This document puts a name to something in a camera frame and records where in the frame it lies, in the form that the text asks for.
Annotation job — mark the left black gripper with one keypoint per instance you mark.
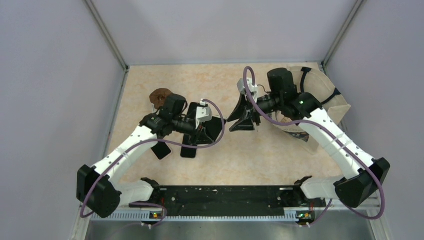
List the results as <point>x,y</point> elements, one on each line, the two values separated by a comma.
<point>201,136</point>

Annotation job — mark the white cased phone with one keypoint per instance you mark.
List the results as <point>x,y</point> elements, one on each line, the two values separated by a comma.
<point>161,150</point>

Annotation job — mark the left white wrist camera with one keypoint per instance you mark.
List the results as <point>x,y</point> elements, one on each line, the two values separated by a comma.
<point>203,114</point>

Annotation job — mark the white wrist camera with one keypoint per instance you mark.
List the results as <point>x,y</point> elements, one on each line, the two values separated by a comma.
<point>253,88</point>
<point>203,114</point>

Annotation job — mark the black smartphone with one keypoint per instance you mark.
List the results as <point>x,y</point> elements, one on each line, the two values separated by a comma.
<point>188,153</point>

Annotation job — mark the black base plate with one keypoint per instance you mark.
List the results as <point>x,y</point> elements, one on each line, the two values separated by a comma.
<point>231,200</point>

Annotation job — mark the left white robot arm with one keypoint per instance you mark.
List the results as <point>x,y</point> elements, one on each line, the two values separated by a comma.
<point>99,187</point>

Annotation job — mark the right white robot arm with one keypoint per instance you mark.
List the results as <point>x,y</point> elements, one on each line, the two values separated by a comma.
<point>362,174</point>

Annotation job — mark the pink cased phone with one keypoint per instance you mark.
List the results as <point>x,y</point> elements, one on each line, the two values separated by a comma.
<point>213,128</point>

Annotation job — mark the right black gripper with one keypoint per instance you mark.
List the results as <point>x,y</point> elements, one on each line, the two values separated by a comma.
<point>247,114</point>

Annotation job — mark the grey slotted cable duct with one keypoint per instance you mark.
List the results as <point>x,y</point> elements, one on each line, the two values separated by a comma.
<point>146,216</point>

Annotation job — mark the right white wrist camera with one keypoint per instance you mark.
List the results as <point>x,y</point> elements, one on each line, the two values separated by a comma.
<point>253,88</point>

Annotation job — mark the printed paper packet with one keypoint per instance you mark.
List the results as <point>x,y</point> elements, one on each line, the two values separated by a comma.
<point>293,130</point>

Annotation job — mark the white cup brown lid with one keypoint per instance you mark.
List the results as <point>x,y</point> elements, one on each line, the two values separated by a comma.
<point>158,97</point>

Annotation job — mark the black phone case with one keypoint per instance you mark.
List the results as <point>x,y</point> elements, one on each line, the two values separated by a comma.
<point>192,112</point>

